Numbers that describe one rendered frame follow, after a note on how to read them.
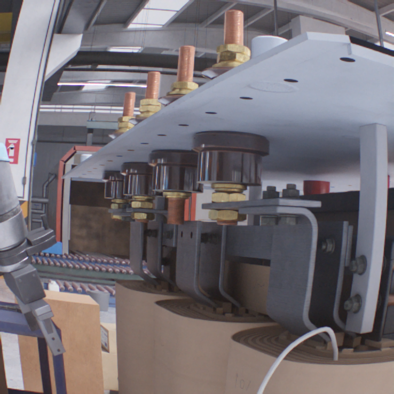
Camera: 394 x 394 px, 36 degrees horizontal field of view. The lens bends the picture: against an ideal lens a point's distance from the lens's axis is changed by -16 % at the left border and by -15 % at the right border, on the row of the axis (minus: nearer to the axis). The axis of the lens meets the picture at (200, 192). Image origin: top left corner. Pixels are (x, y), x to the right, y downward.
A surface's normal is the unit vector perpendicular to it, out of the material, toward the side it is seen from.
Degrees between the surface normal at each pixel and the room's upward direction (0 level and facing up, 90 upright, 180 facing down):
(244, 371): 90
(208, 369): 90
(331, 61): 180
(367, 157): 90
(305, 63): 180
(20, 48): 90
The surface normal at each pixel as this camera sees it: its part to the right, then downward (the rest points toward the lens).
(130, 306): -0.85, -0.07
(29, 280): 0.53, 0.10
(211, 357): -0.51, -0.07
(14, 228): 0.71, 0.01
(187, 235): -0.95, -0.07
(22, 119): 0.29, -0.04
